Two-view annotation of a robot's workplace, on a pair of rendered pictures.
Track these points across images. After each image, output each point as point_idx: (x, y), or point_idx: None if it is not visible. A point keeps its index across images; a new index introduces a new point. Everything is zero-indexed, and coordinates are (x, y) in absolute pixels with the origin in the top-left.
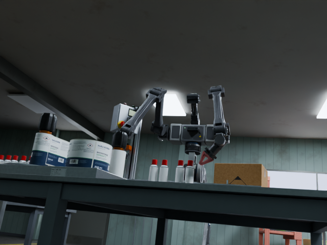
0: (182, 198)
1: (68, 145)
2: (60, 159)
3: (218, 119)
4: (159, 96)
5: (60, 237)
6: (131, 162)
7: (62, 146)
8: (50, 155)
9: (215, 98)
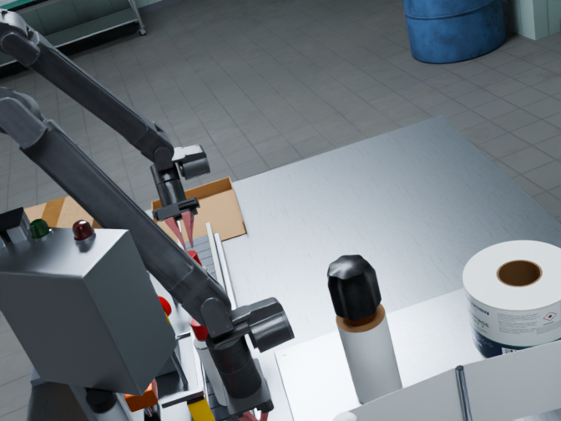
0: None
1: (518, 359)
2: (547, 391)
3: (145, 119)
4: (44, 117)
5: None
6: None
7: (547, 360)
8: None
9: (68, 59)
